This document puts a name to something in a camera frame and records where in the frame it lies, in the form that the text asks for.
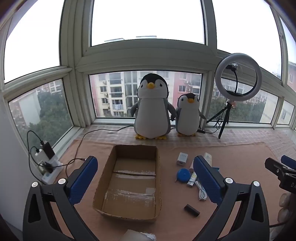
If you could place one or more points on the white power strip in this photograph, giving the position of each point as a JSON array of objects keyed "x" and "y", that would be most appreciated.
[{"x": 54, "y": 171}]

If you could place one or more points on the white sunscreen tube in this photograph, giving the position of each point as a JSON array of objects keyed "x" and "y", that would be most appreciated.
[{"x": 208, "y": 158}]

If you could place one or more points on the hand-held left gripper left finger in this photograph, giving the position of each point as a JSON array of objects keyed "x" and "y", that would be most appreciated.
[{"x": 81, "y": 178}]

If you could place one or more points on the white charger plug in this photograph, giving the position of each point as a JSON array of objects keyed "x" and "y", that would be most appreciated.
[{"x": 40, "y": 154}]

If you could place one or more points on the large penguin plush toy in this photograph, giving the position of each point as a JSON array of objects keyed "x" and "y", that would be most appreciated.
[{"x": 151, "y": 115}]

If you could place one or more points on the blue eye drop bottle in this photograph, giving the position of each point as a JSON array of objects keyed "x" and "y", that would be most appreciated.
[{"x": 182, "y": 175}]

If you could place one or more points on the white power adapter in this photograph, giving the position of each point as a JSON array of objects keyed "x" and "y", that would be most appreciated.
[{"x": 182, "y": 159}]

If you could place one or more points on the black charger plug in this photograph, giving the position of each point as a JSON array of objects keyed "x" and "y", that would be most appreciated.
[{"x": 48, "y": 166}]

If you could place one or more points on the person's right hand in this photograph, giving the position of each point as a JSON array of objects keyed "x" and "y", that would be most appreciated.
[{"x": 285, "y": 208}]

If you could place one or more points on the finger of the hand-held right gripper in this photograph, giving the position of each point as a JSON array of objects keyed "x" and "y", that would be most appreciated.
[
  {"x": 274, "y": 165},
  {"x": 288, "y": 161}
]

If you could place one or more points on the black cylinder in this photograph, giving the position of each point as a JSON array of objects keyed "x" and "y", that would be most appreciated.
[{"x": 192, "y": 210}]

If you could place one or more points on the cardboard box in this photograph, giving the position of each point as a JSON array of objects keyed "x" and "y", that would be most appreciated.
[{"x": 129, "y": 176}]

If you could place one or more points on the small penguin plush toy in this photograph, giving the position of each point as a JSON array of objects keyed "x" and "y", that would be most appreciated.
[{"x": 187, "y": 118}]

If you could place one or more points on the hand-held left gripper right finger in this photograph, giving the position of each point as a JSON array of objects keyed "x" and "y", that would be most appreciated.
[{"x": 208, "y": 178}]

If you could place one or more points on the small printed packet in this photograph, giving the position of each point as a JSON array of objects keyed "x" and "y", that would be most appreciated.
[{"x": 192, "y": 180}]

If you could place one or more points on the pink blanket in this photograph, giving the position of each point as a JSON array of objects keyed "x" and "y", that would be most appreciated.
[{"x": 175, "y": 208}]

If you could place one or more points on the checked blanket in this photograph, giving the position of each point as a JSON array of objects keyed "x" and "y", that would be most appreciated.
[{"x": 254, "y": 138}]

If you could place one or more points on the black gooseneck phone holder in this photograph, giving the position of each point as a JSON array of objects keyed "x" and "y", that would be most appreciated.
[{"x": 232, "y": 68}]

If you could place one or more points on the black inline remote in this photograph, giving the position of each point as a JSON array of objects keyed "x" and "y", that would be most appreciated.
[{"x": 200, "y": 131}]

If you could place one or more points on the white fuzzy cloth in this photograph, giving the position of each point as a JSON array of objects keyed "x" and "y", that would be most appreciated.
[{"x": 138, "y": 236}]

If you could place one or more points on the black power bank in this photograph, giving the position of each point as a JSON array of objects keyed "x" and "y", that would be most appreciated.
[{"x": 48, "y": 149}]

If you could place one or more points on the black tripod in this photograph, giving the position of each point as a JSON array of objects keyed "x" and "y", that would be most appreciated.
[{"x": 223, "y": 125}]

